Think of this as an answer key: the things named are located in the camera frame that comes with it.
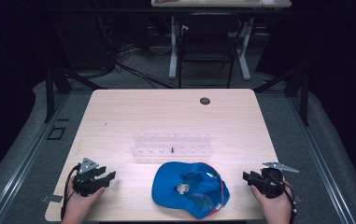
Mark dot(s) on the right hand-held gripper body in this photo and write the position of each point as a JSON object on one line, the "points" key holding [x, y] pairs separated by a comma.
{"points": [[272, 183]]}

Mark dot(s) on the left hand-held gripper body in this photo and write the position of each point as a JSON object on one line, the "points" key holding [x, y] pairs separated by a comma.
{"points": [[85, 182]]}

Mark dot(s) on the person's left hand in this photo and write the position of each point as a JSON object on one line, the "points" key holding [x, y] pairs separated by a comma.
{"points": [[80, 203]]}

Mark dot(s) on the person's right hand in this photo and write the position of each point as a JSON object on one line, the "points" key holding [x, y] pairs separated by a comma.
{"points": [[273, 208]]}

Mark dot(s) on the grey tape strip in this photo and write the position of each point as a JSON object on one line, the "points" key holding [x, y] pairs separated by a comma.
{"points": [[51, 198]]}

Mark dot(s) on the blue baseball cap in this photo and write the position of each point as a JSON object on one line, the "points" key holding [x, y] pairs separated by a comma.
{"points": [[178, 180]]}

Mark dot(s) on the clear acrylic rack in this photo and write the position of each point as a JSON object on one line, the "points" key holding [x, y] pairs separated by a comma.
{"points": [[172, 144]]}

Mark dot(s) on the dark round table grommet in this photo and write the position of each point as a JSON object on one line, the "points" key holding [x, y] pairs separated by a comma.
{"points": [[205, 101]]}

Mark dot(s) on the black metal stand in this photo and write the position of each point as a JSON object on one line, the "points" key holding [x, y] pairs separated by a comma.
{"points": [[300, 87], [54, 84]]}

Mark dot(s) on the black chair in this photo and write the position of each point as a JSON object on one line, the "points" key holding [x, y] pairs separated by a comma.
{"points": [[208, 46]]}

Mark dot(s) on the white background desk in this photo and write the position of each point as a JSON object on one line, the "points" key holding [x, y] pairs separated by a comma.
{"points": [[216, 3]]}

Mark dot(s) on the grey metal floor rail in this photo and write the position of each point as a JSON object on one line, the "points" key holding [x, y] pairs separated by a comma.
{"points": [[20, 168], [325, 168]]}

